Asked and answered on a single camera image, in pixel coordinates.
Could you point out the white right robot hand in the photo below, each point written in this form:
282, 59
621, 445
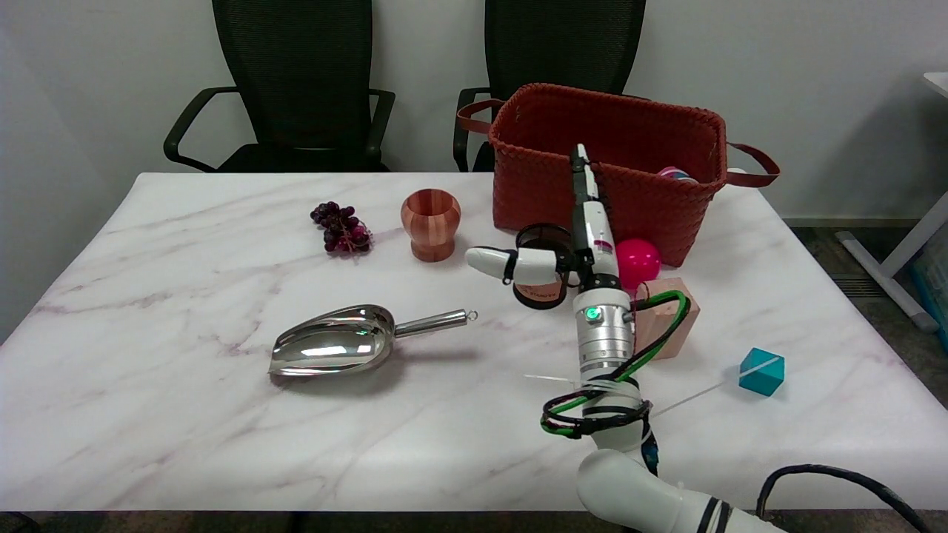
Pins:
596, 237

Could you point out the black mesh pen container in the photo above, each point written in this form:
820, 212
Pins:
544, 235

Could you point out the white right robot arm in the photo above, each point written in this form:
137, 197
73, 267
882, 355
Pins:
606, 340

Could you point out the pink ball toy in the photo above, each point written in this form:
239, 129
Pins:
641, 263

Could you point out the red woven basket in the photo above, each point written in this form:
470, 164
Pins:
644, 178

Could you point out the light wooden block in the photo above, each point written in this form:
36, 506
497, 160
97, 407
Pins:
678, 329

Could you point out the wooden striped cup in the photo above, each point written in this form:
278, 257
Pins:
429, 222

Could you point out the black mesh office chair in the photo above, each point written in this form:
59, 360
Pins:
296, 81
555, 44

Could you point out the teal cube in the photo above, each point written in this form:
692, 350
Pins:
761, 371

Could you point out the dark purple grape bunch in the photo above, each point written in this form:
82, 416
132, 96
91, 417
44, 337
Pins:
342, 228

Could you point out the shiny metal scoop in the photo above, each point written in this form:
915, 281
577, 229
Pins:
333, 344

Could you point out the blue storage bin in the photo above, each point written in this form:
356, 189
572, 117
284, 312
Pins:
935, 285

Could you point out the white desk frame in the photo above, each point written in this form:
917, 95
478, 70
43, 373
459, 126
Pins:
900, 255

